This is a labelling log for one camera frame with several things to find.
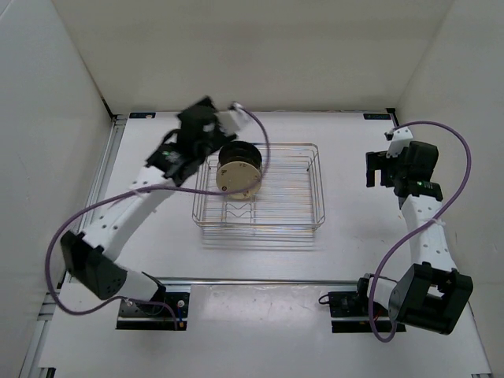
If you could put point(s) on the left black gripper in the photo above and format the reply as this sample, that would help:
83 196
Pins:
220 139

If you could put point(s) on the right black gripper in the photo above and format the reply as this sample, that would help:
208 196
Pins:
377 161

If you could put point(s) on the black plate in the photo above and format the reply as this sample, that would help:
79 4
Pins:
240 151

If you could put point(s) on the cream floral plate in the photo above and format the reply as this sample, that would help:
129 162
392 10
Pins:
239 180

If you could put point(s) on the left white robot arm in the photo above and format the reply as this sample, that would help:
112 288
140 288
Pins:
91 255

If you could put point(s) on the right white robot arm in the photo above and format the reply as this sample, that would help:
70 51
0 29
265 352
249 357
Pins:
432 294

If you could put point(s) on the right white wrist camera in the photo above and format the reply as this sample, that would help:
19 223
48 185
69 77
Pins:
398 138

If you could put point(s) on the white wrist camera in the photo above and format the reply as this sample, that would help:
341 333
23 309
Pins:
234 119
398 138

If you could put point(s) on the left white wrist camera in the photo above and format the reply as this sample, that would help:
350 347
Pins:
234 119

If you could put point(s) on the chrome wire dish rack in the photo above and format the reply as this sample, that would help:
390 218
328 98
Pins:
291 195

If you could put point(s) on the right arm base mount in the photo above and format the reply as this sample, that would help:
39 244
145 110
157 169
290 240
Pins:
348 306

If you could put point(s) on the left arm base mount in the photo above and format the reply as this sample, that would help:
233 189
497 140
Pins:
171 315

